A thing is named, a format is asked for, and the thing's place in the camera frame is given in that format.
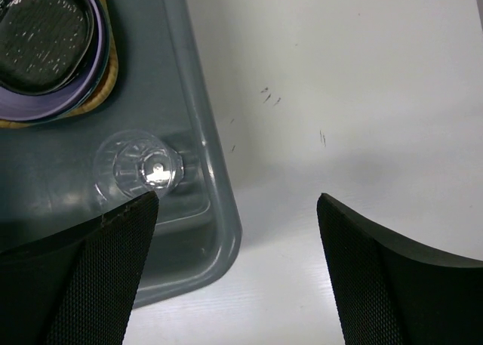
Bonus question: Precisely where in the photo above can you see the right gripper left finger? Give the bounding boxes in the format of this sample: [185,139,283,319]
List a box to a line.
[1,192,158,344]

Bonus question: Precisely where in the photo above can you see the purple round plate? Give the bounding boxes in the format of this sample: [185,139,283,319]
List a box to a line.
[1,0,106,122]

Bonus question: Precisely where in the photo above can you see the clear plastic cup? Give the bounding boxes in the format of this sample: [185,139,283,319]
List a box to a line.
[94,130,184,207]

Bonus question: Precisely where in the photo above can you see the woven bamboo square tray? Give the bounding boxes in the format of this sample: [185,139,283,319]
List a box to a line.
[1,0,118,129]

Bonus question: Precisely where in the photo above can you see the clear square small dish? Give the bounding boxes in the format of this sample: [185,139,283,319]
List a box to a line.
[0,0,95,95]

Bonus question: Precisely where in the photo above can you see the grey plastic bin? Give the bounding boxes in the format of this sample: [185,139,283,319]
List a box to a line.
[1,0,242,306]

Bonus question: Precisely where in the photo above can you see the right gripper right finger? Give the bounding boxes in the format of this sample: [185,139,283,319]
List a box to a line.
[317,193,482,344]

